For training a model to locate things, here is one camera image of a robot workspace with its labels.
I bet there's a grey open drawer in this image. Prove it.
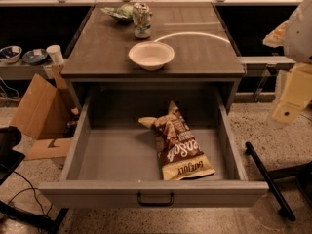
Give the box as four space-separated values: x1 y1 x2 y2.
40 84 268 209

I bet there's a green chip bag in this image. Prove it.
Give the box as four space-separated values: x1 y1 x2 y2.
101 4 133 22

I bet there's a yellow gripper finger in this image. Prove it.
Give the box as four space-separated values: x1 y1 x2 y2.
268 63 312 128

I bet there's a black chair base leg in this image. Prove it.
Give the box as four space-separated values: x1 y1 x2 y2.
245 142 295 221

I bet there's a green white soda can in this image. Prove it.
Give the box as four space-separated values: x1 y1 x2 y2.
133 3 151 39

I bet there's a black equipment at left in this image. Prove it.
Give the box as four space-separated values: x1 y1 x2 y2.
0 126 25 185

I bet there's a white paper cup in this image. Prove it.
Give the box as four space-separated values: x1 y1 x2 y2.
46 45 64 65

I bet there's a brown cardboard box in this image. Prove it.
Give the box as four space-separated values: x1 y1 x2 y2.
10 65 79 161

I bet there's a black drawer handle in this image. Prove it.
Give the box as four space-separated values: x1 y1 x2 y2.
136 193 174 207

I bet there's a brown chip bag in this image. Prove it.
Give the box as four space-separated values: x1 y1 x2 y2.
138 101 215 180

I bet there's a black floor cable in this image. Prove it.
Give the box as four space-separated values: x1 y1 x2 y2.
6 171 55 234

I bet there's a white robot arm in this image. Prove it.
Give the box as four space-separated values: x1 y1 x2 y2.
262 0 312 127

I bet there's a white paper bowl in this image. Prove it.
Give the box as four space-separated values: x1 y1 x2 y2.
128 41 175 71

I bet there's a grey low shelf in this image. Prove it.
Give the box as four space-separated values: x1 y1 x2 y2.
0 59 55 80

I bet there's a white blue bowl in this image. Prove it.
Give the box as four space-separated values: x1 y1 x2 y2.
0 46 22 64

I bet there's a grey cabinet counter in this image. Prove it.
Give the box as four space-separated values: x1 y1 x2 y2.
60 2 247 114

